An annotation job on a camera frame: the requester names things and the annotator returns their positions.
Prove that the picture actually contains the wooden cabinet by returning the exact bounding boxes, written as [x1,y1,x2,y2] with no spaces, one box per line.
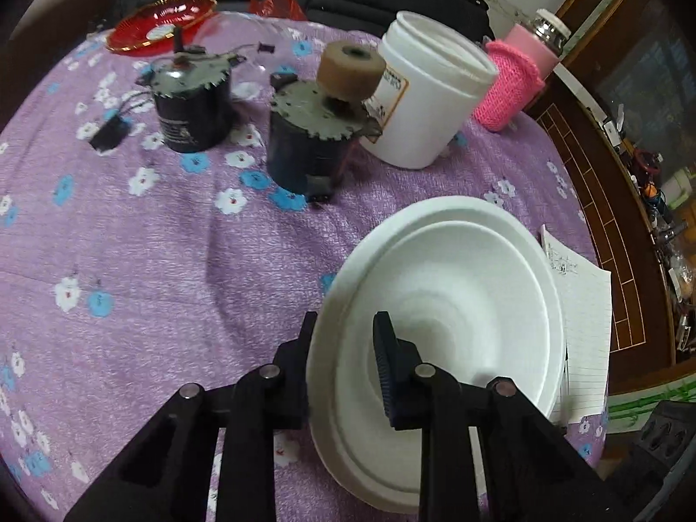
[525,0,696,392]

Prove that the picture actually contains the bottle with pink knit sleeve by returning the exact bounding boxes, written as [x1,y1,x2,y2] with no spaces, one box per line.
[472,8,572,132]

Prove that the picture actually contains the small black connector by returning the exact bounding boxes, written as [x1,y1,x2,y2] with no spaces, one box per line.
[90,114,132,154]

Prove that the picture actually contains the white plastic jar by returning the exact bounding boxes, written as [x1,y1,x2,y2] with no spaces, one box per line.
[359,11,499,169]

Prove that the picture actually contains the black electric motor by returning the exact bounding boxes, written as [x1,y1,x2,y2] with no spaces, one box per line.
[136,27,248,154]

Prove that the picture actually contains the black motor with felt wheel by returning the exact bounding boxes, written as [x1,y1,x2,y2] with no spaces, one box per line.
[265,43,388,206]

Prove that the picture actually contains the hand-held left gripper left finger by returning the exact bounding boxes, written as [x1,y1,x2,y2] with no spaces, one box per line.
[64,311,319,522]

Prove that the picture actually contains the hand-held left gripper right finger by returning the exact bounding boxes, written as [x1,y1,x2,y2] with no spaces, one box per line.
[372,311,612,522]

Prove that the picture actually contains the large white bowl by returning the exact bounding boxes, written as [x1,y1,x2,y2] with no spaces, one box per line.
[305,196,566,515]

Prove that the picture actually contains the red gold-rimmed plate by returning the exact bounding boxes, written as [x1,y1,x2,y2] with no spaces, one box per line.
[106,0,218,56]

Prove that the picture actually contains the white lined paper sheet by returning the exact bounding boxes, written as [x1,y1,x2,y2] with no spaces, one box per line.
[541,224,613,426]

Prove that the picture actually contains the brown armchair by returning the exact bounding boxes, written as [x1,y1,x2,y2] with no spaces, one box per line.
[0,0,123,60]

